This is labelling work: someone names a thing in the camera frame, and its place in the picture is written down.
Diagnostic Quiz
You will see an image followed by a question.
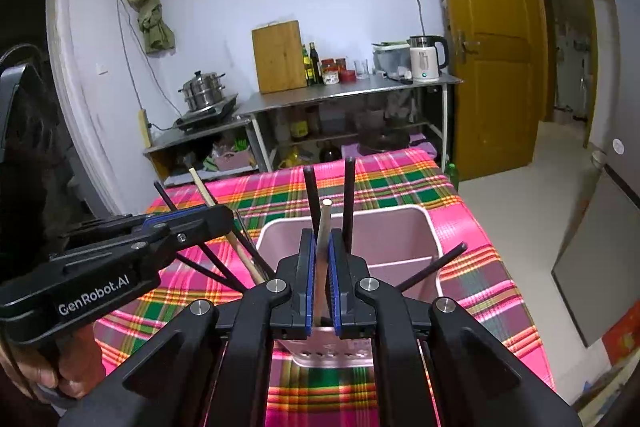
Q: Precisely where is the cream chopstick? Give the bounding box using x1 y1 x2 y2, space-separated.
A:
188 167 266 285
314 198 333 326

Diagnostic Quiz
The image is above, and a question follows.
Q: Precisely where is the black chopstick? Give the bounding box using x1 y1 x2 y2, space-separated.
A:
176 254 238 291
342 157 356 254
232 210 274 281
303 165 321 236
153 181 246 294
396 242 468 293

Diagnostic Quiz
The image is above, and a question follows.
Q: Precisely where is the pink plastic utensil holder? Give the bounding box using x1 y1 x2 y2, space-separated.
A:
257 205 444 369

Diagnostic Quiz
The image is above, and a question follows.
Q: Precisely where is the metal kitchen shelf table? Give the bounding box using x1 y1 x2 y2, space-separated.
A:
236 74 461 172

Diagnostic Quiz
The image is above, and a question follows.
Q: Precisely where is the person's left hand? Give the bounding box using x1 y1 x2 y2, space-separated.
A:
1 324 106 402

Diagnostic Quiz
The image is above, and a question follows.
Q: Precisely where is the low metal side table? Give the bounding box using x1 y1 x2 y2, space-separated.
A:
143 117 266 186

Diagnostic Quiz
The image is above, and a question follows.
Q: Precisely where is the white power strip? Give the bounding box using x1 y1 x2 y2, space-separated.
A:
138 108 152 148

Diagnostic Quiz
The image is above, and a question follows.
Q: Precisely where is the black induction cooker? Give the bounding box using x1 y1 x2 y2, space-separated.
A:
175 94 238 132

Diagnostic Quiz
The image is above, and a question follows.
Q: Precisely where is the stainless steel steamer pot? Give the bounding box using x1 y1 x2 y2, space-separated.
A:
179 70 224 112

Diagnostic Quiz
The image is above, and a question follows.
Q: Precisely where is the pink plaid tablecloth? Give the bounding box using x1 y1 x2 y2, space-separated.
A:
93 146 557 427

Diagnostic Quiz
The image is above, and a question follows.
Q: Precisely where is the wooden cutting board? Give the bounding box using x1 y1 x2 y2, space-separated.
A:
252 20 307 94

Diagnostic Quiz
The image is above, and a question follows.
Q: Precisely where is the green yellow bottle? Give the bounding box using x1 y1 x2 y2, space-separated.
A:
302 46 316 86

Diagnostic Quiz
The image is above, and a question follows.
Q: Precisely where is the red lidded jar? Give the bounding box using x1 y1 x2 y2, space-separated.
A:
320 58 340 86

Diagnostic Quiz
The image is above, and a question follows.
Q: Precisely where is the dark oil bottle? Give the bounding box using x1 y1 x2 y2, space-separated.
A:
309 42 322 84

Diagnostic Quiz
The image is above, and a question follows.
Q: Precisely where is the grey board leaning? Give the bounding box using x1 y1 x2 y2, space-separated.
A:
552 168 639 347

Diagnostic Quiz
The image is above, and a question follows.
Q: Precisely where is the grey plastic container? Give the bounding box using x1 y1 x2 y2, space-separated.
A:
372 41 411 75

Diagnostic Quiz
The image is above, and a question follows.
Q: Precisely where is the white electric kettle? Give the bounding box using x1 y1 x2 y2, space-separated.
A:
409 35 449 82

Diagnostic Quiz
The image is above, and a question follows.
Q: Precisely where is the yellow wooden door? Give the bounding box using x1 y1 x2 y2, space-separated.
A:
447 0 544 180

